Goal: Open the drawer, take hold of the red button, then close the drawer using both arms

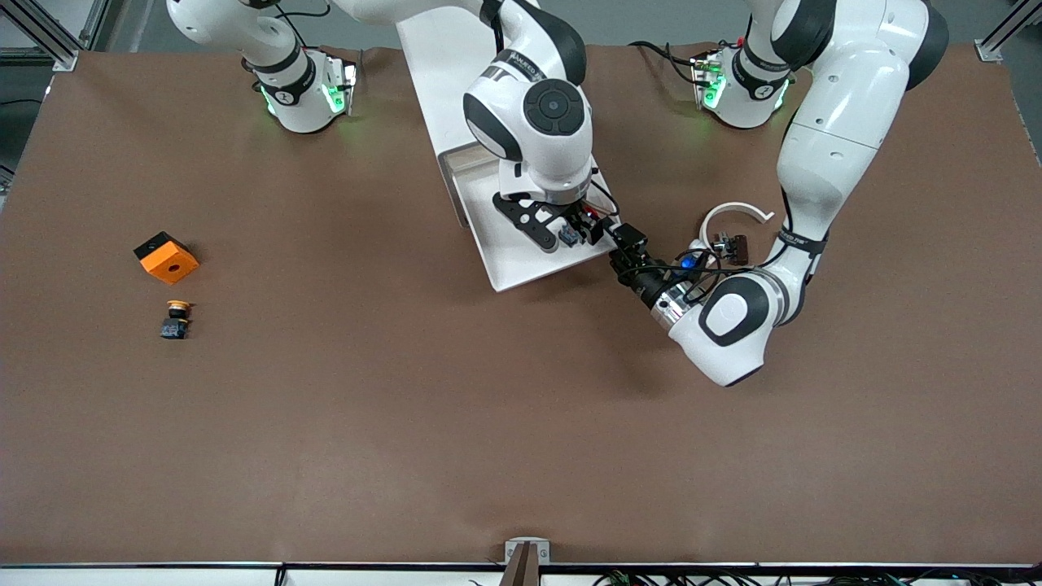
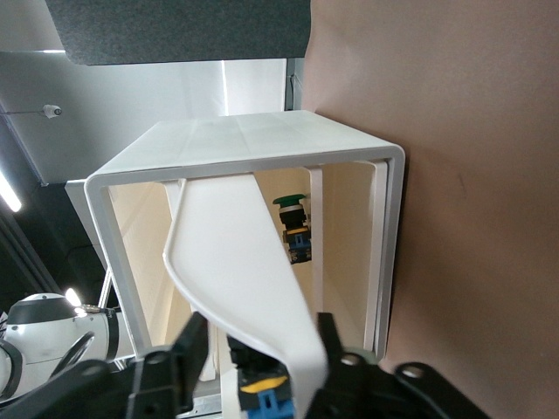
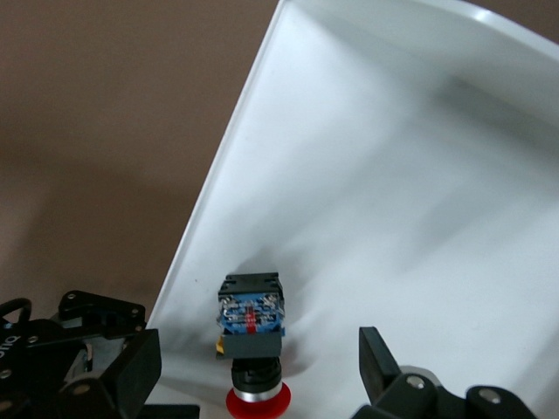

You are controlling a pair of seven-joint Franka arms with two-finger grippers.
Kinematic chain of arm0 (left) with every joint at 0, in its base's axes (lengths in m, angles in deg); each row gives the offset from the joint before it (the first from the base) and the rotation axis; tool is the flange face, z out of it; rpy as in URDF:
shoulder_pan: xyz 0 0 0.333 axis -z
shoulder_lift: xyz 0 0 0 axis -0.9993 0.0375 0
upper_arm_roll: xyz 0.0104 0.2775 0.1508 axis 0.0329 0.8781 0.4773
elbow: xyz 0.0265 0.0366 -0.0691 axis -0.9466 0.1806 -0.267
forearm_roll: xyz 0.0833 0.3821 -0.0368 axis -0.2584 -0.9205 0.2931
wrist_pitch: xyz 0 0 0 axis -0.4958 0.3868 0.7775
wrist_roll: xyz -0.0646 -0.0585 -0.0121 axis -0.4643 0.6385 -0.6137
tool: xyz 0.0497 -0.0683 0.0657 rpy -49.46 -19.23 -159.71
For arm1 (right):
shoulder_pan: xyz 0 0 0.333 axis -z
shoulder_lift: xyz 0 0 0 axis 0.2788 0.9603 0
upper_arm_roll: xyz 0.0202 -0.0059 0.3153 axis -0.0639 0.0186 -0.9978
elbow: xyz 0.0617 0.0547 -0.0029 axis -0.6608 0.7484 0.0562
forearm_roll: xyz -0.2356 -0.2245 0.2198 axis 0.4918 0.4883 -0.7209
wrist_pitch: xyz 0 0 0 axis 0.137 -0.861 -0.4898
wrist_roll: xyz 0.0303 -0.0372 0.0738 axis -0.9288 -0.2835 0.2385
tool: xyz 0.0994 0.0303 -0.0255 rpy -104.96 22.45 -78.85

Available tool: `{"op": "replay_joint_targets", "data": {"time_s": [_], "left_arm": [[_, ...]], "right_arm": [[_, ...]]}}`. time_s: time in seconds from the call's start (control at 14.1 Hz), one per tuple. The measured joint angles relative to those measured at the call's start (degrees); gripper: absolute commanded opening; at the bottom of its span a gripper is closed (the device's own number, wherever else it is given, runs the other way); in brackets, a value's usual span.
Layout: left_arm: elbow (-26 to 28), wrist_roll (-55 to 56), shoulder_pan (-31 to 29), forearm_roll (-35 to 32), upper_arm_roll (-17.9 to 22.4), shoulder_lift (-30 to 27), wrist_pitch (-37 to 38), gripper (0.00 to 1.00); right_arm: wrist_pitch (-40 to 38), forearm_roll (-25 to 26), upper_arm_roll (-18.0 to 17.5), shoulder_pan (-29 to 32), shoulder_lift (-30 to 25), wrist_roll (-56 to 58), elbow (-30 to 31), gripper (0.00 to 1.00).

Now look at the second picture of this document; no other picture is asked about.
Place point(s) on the green mushroom push button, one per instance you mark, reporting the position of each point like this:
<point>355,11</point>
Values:
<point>294,227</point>

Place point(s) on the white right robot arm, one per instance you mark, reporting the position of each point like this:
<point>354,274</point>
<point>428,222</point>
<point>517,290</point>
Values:
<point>43,331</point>

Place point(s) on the dark grey felt panel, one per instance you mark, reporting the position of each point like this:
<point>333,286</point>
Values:
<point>174,30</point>

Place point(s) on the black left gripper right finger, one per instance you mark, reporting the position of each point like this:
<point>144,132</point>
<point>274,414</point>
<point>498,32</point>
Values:
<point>349,384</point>

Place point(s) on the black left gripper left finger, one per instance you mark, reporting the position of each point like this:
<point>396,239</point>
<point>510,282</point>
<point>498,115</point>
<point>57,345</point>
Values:
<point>183,366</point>

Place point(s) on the white security camera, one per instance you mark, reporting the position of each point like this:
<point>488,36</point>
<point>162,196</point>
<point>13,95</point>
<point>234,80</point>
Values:
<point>52,111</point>

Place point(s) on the white curved plastic clip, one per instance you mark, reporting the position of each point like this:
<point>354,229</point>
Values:
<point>227,244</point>

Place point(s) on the push button blue contact block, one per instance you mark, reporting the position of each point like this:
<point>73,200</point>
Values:
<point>266,401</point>

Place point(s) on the ceiling light strip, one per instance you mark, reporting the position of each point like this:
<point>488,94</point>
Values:
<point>9,194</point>
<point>73,297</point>

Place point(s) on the white drawer cabinet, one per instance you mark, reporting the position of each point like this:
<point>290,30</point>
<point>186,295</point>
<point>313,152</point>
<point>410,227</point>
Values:
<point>262,135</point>

